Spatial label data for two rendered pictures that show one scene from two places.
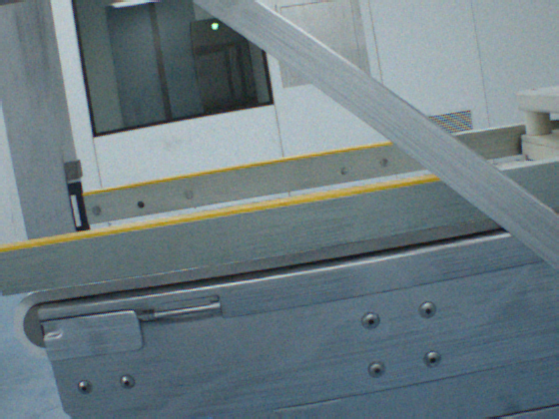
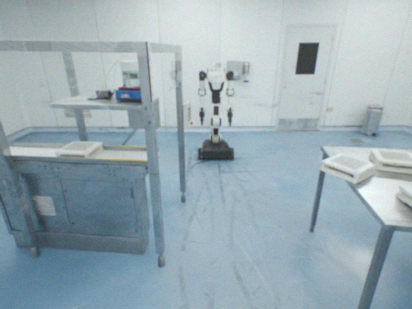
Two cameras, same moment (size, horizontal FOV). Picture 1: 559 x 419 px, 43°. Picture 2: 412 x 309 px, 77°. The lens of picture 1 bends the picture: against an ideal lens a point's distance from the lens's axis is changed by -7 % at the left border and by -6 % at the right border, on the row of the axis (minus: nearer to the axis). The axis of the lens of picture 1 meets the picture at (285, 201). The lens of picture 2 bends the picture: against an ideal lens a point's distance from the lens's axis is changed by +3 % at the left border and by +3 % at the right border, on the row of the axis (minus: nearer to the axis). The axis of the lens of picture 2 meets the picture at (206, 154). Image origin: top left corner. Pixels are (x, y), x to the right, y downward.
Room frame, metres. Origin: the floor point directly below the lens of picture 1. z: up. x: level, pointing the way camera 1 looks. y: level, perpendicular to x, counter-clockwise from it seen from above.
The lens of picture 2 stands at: (2.37, 0.80, 1.64)
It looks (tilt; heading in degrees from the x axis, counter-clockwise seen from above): 22 degrees down; 186
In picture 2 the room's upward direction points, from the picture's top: straight up
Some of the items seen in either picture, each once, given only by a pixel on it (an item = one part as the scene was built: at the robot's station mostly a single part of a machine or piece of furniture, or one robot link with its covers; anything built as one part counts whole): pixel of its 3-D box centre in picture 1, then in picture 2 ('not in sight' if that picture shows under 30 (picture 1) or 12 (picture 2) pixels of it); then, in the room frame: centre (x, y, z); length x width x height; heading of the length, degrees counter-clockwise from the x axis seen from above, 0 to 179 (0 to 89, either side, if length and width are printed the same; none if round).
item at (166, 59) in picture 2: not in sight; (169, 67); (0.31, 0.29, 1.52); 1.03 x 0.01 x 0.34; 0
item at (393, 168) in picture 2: not in sight; (393, 163); (0.55, 1.94, 0.89); 0.24 x 0.24 x 0.02; 77
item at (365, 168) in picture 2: not in sight; (348, 163); (0.70, 1.58, 0.94); 0.25 x 0.24 x 0.02; 132
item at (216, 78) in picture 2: not in sight; (215, 80); (-1.76, 0.51, 1.23); 0.34 x 0.30 x 0.36; 97
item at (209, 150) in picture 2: not in sight; (215, 143); (-1.73, 0.51, 0.19); 0.64 x 0.52 x 0.33; 7
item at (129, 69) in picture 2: not in sight; (132, 72); (0.59, 0.09, 1.51); 0.15 x 0.15 x 0.19
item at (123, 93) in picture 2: not in sight; (134, 93); (0.58, 0.09, 1.37); 0.21 x 0.20 x 0.09; 0
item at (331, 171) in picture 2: not in sight; (346, 170); (0.70, 1.58, 0.89); 0.24 x 0.24 x 0.02; 42
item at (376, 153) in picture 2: not in sight; (394, 157); (0.55, 1.94, 0.94); 0.25 x 0.24 x 0.02; 167
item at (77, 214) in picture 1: (92, 272); not in sight; (0.76, 0.22, 0.84); 0.02 x 0.01 x 0.20; 90
